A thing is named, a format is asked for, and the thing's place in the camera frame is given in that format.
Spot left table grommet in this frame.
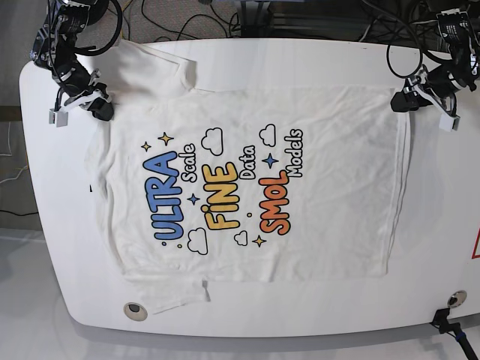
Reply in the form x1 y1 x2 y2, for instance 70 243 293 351
123 302 148 322

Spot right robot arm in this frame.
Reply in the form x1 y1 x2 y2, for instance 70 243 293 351
30 1 123 127

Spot white printed T-shirt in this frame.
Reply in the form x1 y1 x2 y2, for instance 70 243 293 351
85 41 411 314

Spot right table grommet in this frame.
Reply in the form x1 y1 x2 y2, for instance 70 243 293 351
447 290 467 308

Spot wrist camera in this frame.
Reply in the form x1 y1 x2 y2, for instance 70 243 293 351
49 109 68 128
439 114 460 132

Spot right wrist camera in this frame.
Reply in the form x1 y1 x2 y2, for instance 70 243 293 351
49 109 68 128

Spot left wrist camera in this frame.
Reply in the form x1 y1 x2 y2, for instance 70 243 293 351
439 114 460 132

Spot table grommet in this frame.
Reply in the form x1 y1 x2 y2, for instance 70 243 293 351
447 290 467 308
123 302 148 322

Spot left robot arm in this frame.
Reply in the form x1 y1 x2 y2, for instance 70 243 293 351
391 7 479 119

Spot black table clamp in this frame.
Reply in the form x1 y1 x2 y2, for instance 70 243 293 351
430 308 479 360

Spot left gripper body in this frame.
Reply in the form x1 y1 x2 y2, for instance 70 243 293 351
403 65 459 113

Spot red warning sticker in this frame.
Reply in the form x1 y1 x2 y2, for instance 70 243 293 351
472 230 480 260

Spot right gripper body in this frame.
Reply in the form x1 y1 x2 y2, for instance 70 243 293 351
55 69 109 111

